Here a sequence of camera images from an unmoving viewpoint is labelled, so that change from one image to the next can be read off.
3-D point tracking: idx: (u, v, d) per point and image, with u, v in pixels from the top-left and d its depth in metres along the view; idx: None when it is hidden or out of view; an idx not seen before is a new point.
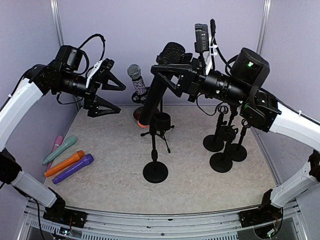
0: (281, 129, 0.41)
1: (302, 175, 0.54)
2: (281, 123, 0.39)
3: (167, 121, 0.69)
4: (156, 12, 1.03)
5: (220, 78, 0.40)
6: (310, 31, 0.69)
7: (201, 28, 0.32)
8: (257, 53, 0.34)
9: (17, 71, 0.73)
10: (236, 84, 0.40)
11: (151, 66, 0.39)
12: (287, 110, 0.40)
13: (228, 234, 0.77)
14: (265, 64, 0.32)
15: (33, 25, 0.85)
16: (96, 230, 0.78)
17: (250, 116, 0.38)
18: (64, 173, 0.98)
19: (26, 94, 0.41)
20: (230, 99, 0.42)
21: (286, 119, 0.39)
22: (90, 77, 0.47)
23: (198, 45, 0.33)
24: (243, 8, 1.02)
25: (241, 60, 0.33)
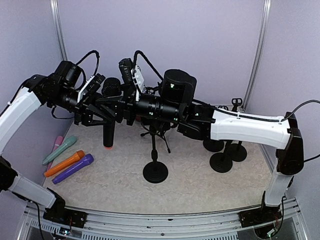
0: (226, 135, 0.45)
1: (274, 172, 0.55)
2: (219, 130, 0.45)
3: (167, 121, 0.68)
4: (156, 11, 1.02)
5: (152, 101, 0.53)
6: (310, 31, 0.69)
7: (123, 64, 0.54)
8: (176, 74, 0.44)
9: (18, 71, 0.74)
10: (166, 105, 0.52)
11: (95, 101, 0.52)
12: (223, 117, 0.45)
13: (228, 234, 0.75)
14: (186, 83, 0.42)
15: (33, 24, 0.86)
16: (96, 230, 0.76)
17: (186, 130, 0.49)
18: (64, 173, 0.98)
19: (26, 102, 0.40)
20: (165, 117, 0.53)
21: (222, 125, 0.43)
22: (81, 91, 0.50)
23: (125, 77, 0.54)
24: (244, 7, 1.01)
25: (165, 83, 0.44)
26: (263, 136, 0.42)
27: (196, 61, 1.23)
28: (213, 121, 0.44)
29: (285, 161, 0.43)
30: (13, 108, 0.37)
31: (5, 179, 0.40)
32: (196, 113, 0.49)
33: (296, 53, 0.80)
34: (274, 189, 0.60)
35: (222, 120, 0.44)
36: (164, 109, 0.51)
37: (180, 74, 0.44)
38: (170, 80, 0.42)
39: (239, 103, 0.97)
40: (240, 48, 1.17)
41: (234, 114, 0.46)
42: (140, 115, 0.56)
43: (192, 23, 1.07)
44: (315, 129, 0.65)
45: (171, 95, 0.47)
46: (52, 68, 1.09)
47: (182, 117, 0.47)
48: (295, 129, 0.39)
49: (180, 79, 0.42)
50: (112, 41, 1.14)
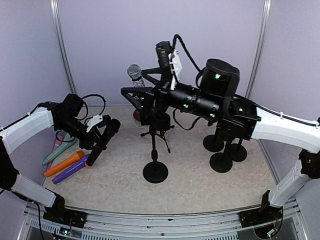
0: (266, 134, 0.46)
1: (294, 174, 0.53)
2: (260, 129, 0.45)
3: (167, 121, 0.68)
4: (156, 11, 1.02)
5: (188, 93, 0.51)
6: (311, 31, 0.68)
7: (161, 46, 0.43)
8: (222, 64, 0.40)
9: (18, 71, 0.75)
10: (205, 99, 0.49)
11: (124, 89, 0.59)
12: (266, 115, 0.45)
13: (228, 234, 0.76)
14: (233, 73, 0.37)
15: (33, 23, 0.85)
16: (96, 230, 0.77)
17: (229, 127, 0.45)
18: (64, 173, 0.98)
19: (41, 116, 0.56)
20: (202, 111, 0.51)
21: (265, 124, 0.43)
22: (92, 124, 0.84)
23: (161, 61, 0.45)
24: (243, 7, 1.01)
25: (209, 73, 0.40)
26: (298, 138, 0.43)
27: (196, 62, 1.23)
28: (259, 119, 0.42)
29: (315, 165, 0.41)
30: (32, 118, 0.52)
31: (8, 177, 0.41)
32: (239, 108, 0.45)
33: (296, 53, 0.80)
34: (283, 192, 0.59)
35: (265, 119, 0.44)
36: (201, 103, 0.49)
37: (224, 65, 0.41)
38: (214, 68, 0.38)
39: None
40: (240, 48, 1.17)
41: (276, 113, 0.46)
42: (173, 105, 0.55)
43: (192, 23, 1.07)
44: None
45: (215, 87, 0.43)
46: (52, 68, 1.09)
47: (225, 112, 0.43)
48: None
49: (225, 69, 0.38)
50: (112, 41, 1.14)
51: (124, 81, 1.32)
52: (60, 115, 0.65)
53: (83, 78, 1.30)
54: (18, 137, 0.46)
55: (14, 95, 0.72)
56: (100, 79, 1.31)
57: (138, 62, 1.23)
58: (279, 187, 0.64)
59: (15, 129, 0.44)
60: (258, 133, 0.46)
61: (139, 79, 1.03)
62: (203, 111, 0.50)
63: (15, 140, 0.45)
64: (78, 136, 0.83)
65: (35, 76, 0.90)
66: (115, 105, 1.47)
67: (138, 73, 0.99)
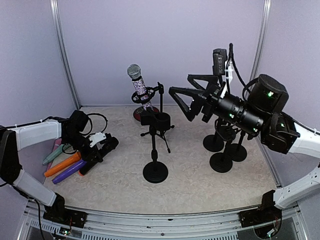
0: (299, 148, 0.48)
1: (311, 180, 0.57)
2: (299, 144, 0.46)
3: (167, 121, 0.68)
4: (156, 11, 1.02)
5: (236, 104, 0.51)
6: (310, 31, 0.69)
7: (218, 54, 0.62)
8: (275, 81, 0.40)
9: (18, 71, 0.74)
10: (251, 111, 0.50)
11: (170, 88, 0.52)
12: (303, 131, 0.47)
13: (228, 234, 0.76)
14: (284, 92, 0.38)
15: (33, 23, 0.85)
16: (96, 230, 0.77)
17: (272, 142, 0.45)
18: (65, 172, 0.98)
19: (52, 125, 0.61)
20: (245, 124, 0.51)
21: (304, 140, 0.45)
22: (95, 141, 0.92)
23: (216, 69, 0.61)
24: (244, 7, 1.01)
25: (262, 89, 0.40)
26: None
27: (196, 61, 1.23)
28: (299, 134, 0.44)
29: None
30: (44, 124, 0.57)
31: (13, 170, 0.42)
32: (281, 124, 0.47)
33: (296, 53, 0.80)
34: (297, 193, 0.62)
35: (304, 134, 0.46)
36: (247, 116, 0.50)
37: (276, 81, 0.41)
38: (267, 86, 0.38)
39: None
40: (240, 49, 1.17)
41: (310, 129, 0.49)
42: (217, 114, 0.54)
43: (192, 23, 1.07)
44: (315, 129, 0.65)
45: (261, 101, 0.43)
46: (52, 68, 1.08)
47: (272, 127, 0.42)
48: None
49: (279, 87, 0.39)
50: (112, 41, 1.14)
51: (124, 81, 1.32)
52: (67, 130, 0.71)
53: (83, 77, 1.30)
54: (28, 138, 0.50)
55: (14, 95, 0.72)
56: (100, 78, 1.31)
57: (138, 61, 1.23)
58: (291, 189, 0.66)
59: (27, 129, 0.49)
60: (295, 148, 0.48)
61: (139, 79, 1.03)
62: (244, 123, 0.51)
63: (24, 139, 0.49)
64: (80, 149, 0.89)
65: (35, 75, 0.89)
66: (115, 105, 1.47)
67: (138, 73, 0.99)
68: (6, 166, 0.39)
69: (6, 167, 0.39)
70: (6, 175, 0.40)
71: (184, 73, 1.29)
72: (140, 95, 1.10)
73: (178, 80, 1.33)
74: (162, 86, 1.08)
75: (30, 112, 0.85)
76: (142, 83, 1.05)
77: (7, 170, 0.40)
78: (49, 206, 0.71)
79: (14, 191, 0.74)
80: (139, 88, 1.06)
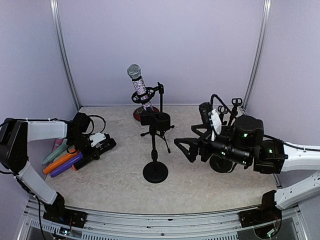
0: (292, 166, 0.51)
1: (314, 182, 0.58)
2: (290, 164, 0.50)
3: (167, 122, 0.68)
4: (156, 12, 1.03)
5: (225, 143, 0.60)
6: (310, 31, 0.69)
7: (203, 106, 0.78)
8: (246, 123, 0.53)
9: (18, 71, 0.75)
10: (238, 148, 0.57)
11: (175, 139, 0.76)
12: (292, 152, 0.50)
13: (228, 234, 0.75)
14: (257, 129, 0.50)
15: (33, 24, 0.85)
16: (96, 230, 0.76)
17: (262, 169, 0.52)
18: (60, 168, 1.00)
19: (59, 124, 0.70)
20: (235, 158, 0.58)
21: (292, 160, 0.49)
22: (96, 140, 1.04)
23: (204, 118, 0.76)
24: (243, 7, 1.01)
25: (238, 130, 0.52)
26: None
27: (196, 61, 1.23)
28: (285, 156, 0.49)
29: None
30: (52, 123, 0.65)
31: (20, 160, 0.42)
32: (269, 150, 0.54)
33: (296, 53, 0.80)
34: (299, 194, 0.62)
35: (291, 154, 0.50)
36: (235, 152, 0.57)
37: (250, 122, 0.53)
38: (241, 129, 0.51)
39: (239, 103, 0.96)
40: (240, 49, 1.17)
41: (300, 147, 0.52)
42: (214, 153, 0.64)
43: (192, 22, 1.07)
44: (315, 129, 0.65)
45: (241, 140, 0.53)
46: (52, 68, 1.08)
47: (256, 157, 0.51)
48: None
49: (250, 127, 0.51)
50: (111, 41, 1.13)
51: (124, 81, 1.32)
52: (72, 130, 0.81)
53: (83, 77, 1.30)
54: (39, 131, 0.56)
55: (14, 95, 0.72)
56: (100, 78, 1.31)
57: (138, 61, 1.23)
58: (293, 190, 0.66)
59: (37, 124, 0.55)
60: (292, 167, 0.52)
61: (139, 79, 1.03)
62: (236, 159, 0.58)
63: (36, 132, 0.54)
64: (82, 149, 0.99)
65: (35, 76, 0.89)
66: (115, 105, 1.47)
67: (138, 73, 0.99)
68: (15, 154, 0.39)
69: (15, 155, 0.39)
70: (14, 163, 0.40)
71: (184, 73, 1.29)
72: (140, 95, 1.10)
73: (178, 80, 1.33)
74: (162, 86, 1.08)
75: (30, 112, 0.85)
76: (142, 83, 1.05)
77: (15, 158, 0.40)
78: (49, 206, 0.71)
79: (15, 191, 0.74)
80: (139, 87, 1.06)
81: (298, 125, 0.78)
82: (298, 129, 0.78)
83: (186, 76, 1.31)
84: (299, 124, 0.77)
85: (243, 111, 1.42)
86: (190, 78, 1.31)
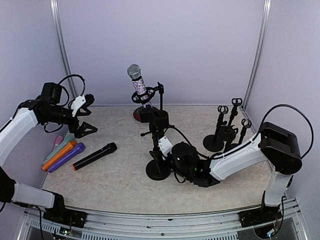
0: (222, 172, 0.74)
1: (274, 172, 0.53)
2: (216, 172, 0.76)
3: (165, 120, 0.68)
4: (156, 12, 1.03)
5: (171, 164, 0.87)
6: (311, 30, 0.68)
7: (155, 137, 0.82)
8: (180, 149, 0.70)
9: (18, 70, 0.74)
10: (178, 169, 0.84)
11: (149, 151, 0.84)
12: (216, 162, 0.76)
13: (228, 234, 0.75)
14: (187, 154, 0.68)
15: (33, 25, 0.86)
16: (96, 230, 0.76)
17: (197, 183, 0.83)
18: (54, 164, 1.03)
19: (26, 117, 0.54)
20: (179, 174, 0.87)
21: (217, 168, 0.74)
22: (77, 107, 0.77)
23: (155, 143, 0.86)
24: (243, 7, 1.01)
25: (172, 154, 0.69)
26: (247, 158, 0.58)
27: (195, 61, 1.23)
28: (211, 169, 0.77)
29: (282, 165, 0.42)
30: (17, 122, 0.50)
31: (8, 188, 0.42)
32: (201, 169, 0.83)
33: (296, 53, 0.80)
34: (273, 189, 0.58)
35: (216, 165, 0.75)
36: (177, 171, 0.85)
37: (182, 148, 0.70)
38: (174, 155, 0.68)
39: (239, 103, 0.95)
40: (240, 48, 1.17)
41: (221, 156, 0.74)
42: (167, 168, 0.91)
43: (192, 23, 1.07)
44: (314, 130, 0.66)
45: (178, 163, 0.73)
46: (52, 68, 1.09)
47: (191, 176, 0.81)
48: (266, 139, 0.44)
49: (181, 152, 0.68)
50: (112, 42, 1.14)
51: (124, 81, 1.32)
52: (43, 111, 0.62)
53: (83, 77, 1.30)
54: (6, 146, 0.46)
55: (14, 95, 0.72)
56: (101, 78, 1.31)
57: (138, 61, 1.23)
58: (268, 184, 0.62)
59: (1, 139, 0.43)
60: (225, 173, 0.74)
61: (139, 79, 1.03)
62: (180, 175, 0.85)
63: (3, 151, 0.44)
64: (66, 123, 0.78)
65: (35, 76, 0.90)
66: (115, 105, 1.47)
67: (138, 73, 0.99)
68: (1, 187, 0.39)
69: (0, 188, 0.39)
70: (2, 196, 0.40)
71: (184, 73, 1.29)
72: (140, 95, 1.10)
73: (178, 80, 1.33)
74: (162, 86, 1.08)
75: None
76: (142, 83, 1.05)
77: (2, 192, 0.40)
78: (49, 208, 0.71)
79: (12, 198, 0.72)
80: (139, 87, 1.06)
81: (299, 125, 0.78)
82: (298, 129, 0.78)
83: (186, 76, 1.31)
84: (299, 124, 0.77)
85: (243, 111, 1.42)
86: (190, 78, 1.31)
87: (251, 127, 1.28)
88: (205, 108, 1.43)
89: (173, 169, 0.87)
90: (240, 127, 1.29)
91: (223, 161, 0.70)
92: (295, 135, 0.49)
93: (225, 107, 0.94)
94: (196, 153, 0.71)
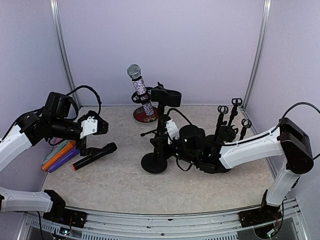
0: (232, 161, 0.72)
1: (283, 170, 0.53)
2: (226, 160, 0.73)
3: (177, 99, 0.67)
4: (156, 12, 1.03)
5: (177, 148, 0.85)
6: (310, 30, 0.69)
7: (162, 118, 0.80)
8: (188, 132, 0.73)
9: (18, 70, 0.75)
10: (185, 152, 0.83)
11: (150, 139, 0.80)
12: (227, 149, 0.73)
13: (228, 234, 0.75)
14: (195, 136, 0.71)
15: (33, 24, 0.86)
16: (96, 230, 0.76)
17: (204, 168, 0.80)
18: (54, 164, 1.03)
19: (15, 141, 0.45)
20: (185, 158, 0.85)
21: (227, 156, 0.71)
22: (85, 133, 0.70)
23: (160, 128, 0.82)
24: (243, 7, 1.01)
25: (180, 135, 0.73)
26: (262, 150, 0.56)
27: (195, 61, 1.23)
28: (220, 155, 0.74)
29: (293, 162, 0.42)
30: (5, 144, 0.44)
31: None
32: (209, 154, 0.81)
33: (296, 53, 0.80)
34: (277, 188, 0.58)
35: (227, 153, 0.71)
36: (184, 155, 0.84)
37: (189, 131, 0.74)
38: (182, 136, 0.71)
39: (239, 103, 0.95)
40: (240, 49, 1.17)
41: (234, 143, 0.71)
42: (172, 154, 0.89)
43: (192, 23, 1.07)
44: (314, 130, 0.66)
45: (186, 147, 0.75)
46: (52, 68, 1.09)
47: (198, 160, 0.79)
48: (286, 133, 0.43)
49: (188, 135, 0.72)
50: (112, 42, 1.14)
51: (124, 81, 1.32)
52: (36, 132, 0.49)
53: (83, 77, 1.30)
54: None
55: (14, 95, 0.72)
56: (101, 79, 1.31)
57: (137, 61, 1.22)
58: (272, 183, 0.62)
59: None
60: (233, 161, 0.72)
61: (139, 79, 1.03)
62: (186, 159, 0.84)
63: None
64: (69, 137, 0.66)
65: (35, 76, 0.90)
66: (115, 105, 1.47)
67: (138, 73, 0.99)
68: None
69: None
70: None
71: (184, 74, 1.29)
72: (140, 95, 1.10)
73: (178, 81, 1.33)
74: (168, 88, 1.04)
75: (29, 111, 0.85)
76: (142, 83, 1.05)
77: None
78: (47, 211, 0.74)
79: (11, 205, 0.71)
80: (139, 87, 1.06)
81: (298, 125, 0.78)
82: None
83: (186, 77, 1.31)
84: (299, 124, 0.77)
85: (243, 111, 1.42)
86: (190, 78, 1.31)
87: (251, 128, 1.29)
88: (205, 108, 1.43)
89: (179, 154, 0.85)
90: (240, 127, 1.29)
91: (235, 149, 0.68)
92: (308, 136, 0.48)
93: (225, 107, 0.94)
94: (203, 136, 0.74)
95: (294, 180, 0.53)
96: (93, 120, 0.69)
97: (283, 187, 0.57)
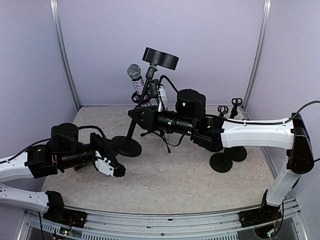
0: (233, 140, 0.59)
1: (283, 171, 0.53)
2: (228, 137, 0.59)
3: (174, 61, 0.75)
4: (156, 13, 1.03)
5: (170, 117, 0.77)
6: (311, 30, 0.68)
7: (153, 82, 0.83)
8: (188, 96, 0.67)
9: (19, 71, 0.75)
10: (181, 120, 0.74)
11: (128, 112, 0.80)
12: (231, 125, 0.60)
13: (228, 234, 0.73)
14: (196, 100, 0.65)
15: (33, 24, 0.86)
16: (95, 230, 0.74)
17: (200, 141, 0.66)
18: None
19: (18, 169, 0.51)
20: (177, 129, 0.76)
21: (231, 133, 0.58)
22: (110, 174, 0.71)
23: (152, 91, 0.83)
24: (242, 8, 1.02)
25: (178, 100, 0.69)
26: (269, 138, 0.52)
27: (195, 61, 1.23)
28: (221, 130, 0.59)
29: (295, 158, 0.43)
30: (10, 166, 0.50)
31: None
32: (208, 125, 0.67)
33: (297, 52, 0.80)
34: (278, 187, 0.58)
35: (231, 129, 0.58)
36: (179, 123, 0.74)
37: (190, 94, 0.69)
38: (180, 98, 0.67)
39: (239, 103, 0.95)
40: (239, 49, 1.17)
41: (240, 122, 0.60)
42: (160, 127, 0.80)
43: (192, 23, 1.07)
44: (313, 130, 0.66)
45: (185, 111, 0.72)
46: (52, 68, 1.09)
47: (195, 130, 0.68)
48: (298, 128, 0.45)
49: (189, 98, 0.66)
50: (112, 42, 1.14)
51: (124, 81, 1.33)
52: (43, 169, 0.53)
53: (83, 78, 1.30)
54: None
55: (14, 95, 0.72)
56: (101, 79, 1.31)
57: (138, 61, 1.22)
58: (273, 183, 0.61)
59: None
60: (233, 142, 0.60)
61: (139, 79, 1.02)
62: (181, 130, 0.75)
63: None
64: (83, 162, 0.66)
65: (35, 77, 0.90)
66: (115, 105, 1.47)
67: (138, 73, 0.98)
68: None
69: None
70: None
71: (184, 74, 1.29)
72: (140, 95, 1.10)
73: (178, 81, 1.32)
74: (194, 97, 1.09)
75: (29, 111, 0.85)
76: (142, 83, 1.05)
77: None
78: (45, 211, 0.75)
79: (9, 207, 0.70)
80: (139, 87, 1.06)
81: None
82: None
83: (186, 76, 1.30)
84: None
85: (243, 111, 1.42)
86: (190, 78, 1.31)
87: None
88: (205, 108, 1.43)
89: (171, 124, 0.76)
90: None
91: (242, 127, 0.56)
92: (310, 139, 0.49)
93: (225, 108, 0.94)
94: (205, 102, 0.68)
95: (294, 180, 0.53)
96: (111, 168, 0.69)
97: (283, 187, 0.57)
